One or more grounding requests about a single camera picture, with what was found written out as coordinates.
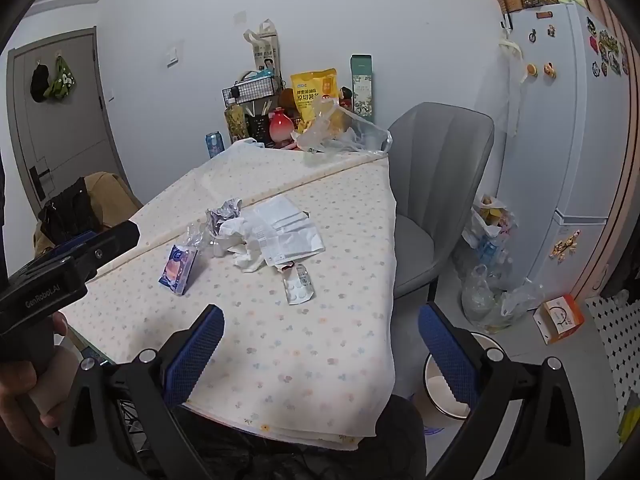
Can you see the orange and white cardboard box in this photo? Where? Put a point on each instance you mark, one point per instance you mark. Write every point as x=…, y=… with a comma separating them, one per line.
x=560, y=317

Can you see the white tissue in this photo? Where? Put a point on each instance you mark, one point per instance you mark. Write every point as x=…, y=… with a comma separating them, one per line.
x=240, y=232

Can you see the clear plastic wrapper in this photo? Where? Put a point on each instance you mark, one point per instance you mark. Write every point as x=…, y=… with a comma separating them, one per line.
x=196, y=234

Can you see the long colourful fridge magnet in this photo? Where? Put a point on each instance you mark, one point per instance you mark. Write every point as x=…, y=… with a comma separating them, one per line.
x=565, y=245

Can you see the white refrigerator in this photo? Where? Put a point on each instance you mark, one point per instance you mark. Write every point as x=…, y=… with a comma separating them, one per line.
x=550, y=160

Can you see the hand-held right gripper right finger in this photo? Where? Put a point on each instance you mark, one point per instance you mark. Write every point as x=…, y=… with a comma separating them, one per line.
x=447, y=355

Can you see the black bag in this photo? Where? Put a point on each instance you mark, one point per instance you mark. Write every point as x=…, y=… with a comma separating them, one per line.
x=75, y=210

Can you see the cream round waste bin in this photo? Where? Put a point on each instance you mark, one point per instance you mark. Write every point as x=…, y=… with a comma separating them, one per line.
x=434, y=390

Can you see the blue drink can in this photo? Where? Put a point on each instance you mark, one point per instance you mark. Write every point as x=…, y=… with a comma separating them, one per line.
x=215, y=145

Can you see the white plastic bag of packages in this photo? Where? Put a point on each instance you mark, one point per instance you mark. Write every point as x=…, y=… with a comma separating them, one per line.
x=490, y=230

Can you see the black hat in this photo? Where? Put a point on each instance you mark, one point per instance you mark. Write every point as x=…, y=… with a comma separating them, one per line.
x=40, y=82

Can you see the large clear plastic bag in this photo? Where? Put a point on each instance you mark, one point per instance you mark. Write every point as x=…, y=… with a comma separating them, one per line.
x=350, y=137

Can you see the black chopstick holder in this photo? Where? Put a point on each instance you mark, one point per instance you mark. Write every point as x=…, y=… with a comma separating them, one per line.
x=259, y=119

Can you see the burger fridge magnet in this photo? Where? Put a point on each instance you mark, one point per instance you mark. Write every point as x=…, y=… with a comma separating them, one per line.
x=531, y=68

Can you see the white light switch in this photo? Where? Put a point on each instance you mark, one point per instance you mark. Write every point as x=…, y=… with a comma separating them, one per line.
x=172, y=56

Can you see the brown woven basket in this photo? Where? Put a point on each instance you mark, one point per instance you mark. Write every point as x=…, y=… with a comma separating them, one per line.
x=510, y=1

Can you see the white paper receipt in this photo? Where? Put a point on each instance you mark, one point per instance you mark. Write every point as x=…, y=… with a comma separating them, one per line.
x=290, y=237

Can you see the tall green box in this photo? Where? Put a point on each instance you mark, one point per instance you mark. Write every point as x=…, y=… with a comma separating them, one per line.
x=361, y=85

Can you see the person's black clothing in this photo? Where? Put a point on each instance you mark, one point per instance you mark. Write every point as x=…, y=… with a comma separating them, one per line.
x=300, y=460

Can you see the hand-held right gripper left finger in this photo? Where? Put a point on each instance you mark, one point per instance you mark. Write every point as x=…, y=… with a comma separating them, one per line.
x=192, y=360

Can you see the pink round vase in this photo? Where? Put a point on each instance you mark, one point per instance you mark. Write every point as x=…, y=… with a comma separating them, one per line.
x=280, y=127

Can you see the clear plastic bag of bottles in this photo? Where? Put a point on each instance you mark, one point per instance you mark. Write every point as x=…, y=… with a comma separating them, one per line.
x=482, y=300

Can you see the grey upholstered chair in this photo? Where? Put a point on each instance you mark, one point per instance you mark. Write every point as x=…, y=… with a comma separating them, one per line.
x=440, y=160

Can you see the cluster of fridge magnets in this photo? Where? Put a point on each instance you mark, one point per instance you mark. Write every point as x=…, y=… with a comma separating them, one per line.
x=607, y=50

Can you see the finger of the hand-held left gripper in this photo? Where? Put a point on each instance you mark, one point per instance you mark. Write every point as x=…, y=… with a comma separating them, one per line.
x=75, y=241
x=115, y=240

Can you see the green cloth bag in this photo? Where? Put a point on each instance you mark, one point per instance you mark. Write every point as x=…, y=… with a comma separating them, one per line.
x=60, y=80

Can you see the white pill blister packet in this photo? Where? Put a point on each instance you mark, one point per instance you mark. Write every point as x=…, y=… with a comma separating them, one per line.
x=297, y=287

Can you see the red doll figure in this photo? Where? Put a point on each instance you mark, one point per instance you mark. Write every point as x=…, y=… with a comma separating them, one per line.
x=345, y=96

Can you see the silver foil wrapper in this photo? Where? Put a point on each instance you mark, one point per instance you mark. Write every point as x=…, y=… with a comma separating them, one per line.
x=222, y=212

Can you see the brown chair with black bag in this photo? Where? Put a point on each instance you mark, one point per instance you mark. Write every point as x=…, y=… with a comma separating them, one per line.
x=107, y=190

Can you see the person's left hand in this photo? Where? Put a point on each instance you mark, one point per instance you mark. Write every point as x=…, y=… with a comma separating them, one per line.
x=12, y=390

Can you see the grey door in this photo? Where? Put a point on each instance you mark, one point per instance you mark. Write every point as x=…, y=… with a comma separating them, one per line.
x=75, y=125

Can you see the glass jar of dried flowers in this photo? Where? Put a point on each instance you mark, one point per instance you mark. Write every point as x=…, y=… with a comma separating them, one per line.
x=235, y=122

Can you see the yellow snack bag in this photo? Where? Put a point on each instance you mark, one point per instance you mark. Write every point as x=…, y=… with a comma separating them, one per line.
x=312, y=92

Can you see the blue tissue packet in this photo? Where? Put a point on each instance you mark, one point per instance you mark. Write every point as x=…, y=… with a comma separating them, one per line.
x=177, y=270

